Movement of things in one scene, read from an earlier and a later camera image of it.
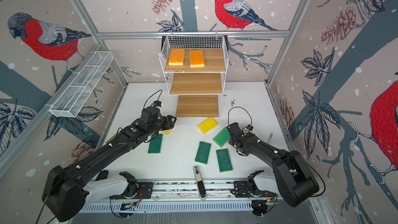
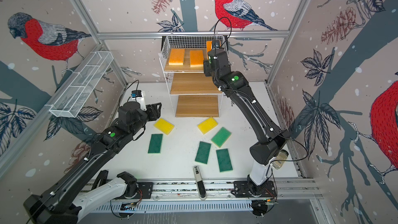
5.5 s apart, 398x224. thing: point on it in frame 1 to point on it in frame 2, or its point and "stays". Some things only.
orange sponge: (196, 58) stays
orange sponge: (176, 57) stays
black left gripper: (168, 121) to (153, 110)
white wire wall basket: (74, 96) stays
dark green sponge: (155, 144) stays
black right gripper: (231, 142) to (207, 69)
